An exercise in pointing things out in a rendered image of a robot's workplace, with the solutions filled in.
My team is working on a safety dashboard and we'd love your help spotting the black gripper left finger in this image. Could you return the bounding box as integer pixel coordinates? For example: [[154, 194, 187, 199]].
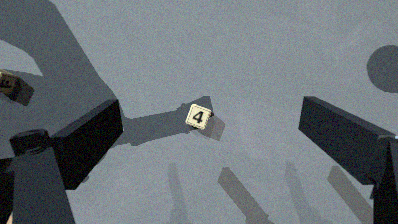
[[0, 99, 123, 224]]

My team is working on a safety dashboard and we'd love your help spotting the wooden letter block with blue j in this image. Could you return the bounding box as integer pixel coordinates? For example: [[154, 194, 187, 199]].
[[0, 69, 18, 94]]

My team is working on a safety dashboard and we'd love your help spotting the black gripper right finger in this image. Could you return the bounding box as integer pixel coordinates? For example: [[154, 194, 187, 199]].
[[298, 96, 398, 224]]

